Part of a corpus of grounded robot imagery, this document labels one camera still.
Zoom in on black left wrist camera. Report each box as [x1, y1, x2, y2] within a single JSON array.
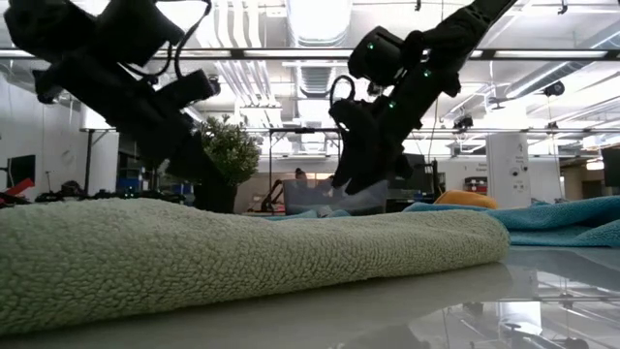
[[155, 69, 218, 111]]

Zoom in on black beam with light strips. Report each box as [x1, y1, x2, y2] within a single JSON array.
[[0, 47, 620, 61]]

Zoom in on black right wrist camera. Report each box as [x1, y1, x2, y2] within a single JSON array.
[[328, 99, 374, 146]]

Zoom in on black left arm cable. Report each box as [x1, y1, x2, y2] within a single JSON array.
[[120, 0, 214, 86]]

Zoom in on artificial plant in black pot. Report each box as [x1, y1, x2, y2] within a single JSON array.
[[193, 114, 263, 214]]

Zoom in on green microfiber towel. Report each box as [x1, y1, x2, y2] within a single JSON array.
[[0, 197, 512, 338]]

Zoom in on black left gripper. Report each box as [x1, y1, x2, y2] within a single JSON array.
[[33, 50, 230, 191]]

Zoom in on black monitor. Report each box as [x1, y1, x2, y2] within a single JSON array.
[[7, 154, 37, 188], [602, 147, 620, 189]]

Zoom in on red object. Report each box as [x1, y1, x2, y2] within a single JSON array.
[[0, 177, 36, 198]]

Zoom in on orange microfiber towel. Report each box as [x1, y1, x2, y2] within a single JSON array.
[[432, 189, 500, 210]]

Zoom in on white column with sensors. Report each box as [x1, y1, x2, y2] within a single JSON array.
[[485, 133, 532, 209]]

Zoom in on black equipment rack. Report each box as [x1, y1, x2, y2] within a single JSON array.
[[117, 126, 162, 166]]

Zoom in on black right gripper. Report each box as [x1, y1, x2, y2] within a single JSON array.
[[331, 113, 414, 196]]

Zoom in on blue microfiber towel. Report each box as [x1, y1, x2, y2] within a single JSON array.
[[404, 194, 620, 248]]

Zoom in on large dark monitor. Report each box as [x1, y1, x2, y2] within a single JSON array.
[[387, 154, 440, 205]]

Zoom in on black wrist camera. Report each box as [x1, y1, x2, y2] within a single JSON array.
[[155, 69, 218, 111], [328, 99, 374, 146]]

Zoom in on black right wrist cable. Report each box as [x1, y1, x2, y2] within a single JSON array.
[[328, 75, 358, 106]]

